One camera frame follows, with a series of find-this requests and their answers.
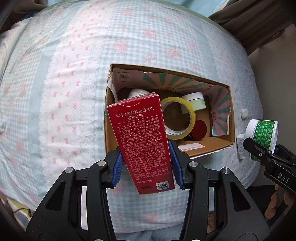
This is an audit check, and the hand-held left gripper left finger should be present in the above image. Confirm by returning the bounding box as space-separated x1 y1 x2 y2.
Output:
26 148 123 241

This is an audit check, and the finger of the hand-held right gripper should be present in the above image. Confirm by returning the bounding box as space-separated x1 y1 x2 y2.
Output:
276 145 296 163
243 138 277 166

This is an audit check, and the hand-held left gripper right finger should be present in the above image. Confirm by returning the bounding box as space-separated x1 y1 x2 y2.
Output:
168 140 271 241

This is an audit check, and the white jar green label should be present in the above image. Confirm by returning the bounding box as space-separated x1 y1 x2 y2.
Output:
245 119 279 161

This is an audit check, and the red carton box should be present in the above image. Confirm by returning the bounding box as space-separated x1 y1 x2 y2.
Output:
106 92 175 195

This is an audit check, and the cardboard box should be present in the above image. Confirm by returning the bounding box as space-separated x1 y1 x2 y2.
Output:
105 64 236 158

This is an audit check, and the red round lid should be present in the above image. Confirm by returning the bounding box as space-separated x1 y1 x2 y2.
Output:
190 120 208 140

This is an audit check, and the yellow tape roll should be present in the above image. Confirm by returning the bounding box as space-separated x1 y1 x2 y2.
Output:
160 97 196 141

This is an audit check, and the pale green jar white lid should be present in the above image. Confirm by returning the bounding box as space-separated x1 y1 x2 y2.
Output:
180 92 208 114

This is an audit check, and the white pill bottle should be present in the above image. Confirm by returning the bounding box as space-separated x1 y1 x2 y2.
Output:
128 89 149 100

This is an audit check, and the person's right hand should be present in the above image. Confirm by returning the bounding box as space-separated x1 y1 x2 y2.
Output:
265 184 287 219

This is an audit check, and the small white tube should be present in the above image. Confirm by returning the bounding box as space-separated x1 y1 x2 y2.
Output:
236 133 246 159

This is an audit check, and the checked floral bed sheet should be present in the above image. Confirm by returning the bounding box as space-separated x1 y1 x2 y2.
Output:
0 0 264 220

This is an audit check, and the yellow printed cloth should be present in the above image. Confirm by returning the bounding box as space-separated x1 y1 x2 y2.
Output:
3 196 31 220

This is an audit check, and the brown curtain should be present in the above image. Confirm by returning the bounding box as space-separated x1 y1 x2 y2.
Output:
0 0 55 33
208 0 296 56

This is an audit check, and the light blue hanging cloth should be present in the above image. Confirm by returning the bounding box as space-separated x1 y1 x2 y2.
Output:
178 0 229 18

